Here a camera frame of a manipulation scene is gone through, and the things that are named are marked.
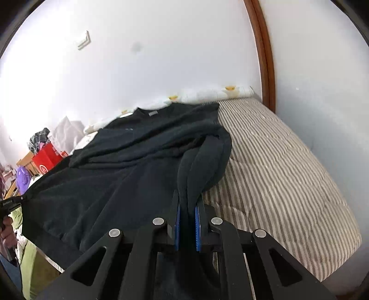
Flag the brown wooden door frame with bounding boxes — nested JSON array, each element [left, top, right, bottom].
[[244, 0, 277, 114]]

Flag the red paper bag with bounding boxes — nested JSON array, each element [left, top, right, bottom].
[[32, 143, 70, 175]]

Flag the green blanket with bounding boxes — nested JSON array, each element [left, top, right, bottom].
[[10, 208, 62, 300]]

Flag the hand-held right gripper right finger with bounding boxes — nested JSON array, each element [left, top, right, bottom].
[[194, 203, 338, 300]]

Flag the plaid cloth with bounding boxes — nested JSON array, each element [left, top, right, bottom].
[[27, 128, 51, 155]]

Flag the white pillow with yellow ducks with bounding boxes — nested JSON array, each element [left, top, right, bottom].
[[83, 85, 256, 135]]

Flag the black sweatshirt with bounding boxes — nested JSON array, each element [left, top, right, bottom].
[[21, 102, 232, 300]]

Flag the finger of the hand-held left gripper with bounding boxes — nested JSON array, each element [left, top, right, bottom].
[[6, 195, 25, 210]]

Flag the person's blue jeans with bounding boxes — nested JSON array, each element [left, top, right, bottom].
[[0, 254, 24, 297]]

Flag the purple bag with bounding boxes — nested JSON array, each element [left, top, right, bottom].
[[15, 166, 31, 195]]

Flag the person's left hand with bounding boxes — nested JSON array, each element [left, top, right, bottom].
[[0, 217, 16, 251]]

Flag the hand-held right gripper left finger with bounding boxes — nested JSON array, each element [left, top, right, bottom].
[[36, 190, 182, 300]]

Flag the white plastic bag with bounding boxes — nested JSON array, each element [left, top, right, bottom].
[[50, 116, 85, 152]]

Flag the white light switch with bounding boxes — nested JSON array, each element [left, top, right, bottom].
[[76, 30, 92, 50]]

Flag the striped bed cover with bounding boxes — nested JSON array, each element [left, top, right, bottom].
[[43, 98, 362, 282]]

